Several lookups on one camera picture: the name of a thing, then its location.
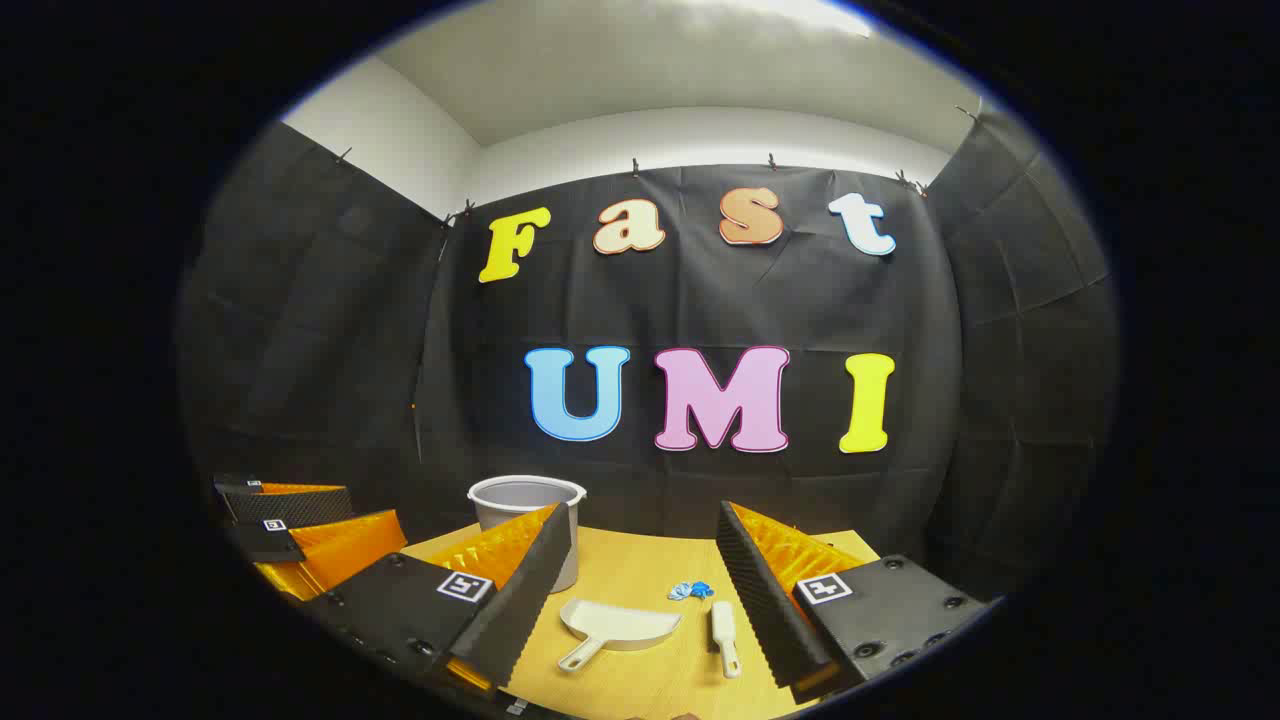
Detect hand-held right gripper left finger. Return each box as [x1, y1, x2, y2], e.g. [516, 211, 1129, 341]
[300, 503, 573, 693]

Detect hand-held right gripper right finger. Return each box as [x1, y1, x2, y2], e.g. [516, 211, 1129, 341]
[716, 500, 991, 706]

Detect small white broom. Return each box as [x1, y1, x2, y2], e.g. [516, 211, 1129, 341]
[709, 600, 743, 680]

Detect grey ribbed garbage bin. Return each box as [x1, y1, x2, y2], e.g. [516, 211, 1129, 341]
[467, 475, 588, 594]

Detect white plastic dustpan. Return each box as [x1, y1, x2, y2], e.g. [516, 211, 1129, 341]
[557, 598, 683, 673]

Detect wooden desktop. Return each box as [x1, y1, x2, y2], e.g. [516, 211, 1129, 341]
[400, 525, 881, 719]

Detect row of small cloth clips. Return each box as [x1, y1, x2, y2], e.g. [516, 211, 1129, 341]
[335, 105, 986, 226]

